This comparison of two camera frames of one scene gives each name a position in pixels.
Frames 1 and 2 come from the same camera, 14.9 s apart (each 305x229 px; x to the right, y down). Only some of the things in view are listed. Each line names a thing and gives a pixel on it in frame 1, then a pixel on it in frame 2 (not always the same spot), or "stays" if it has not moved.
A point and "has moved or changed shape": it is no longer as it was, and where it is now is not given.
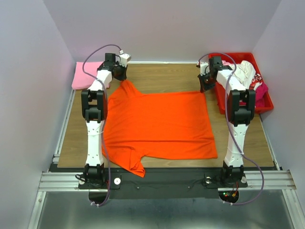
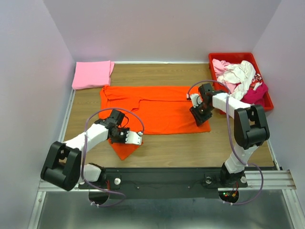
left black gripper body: (120, 71) -> (120, 136)
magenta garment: (260, 94) stays
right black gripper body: (207, 82) -> (201, 112)
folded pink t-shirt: (82, 80) stays
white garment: (244, 71) stays
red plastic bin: (222, 96) stays
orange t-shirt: (139, 125) has moved or changed shape
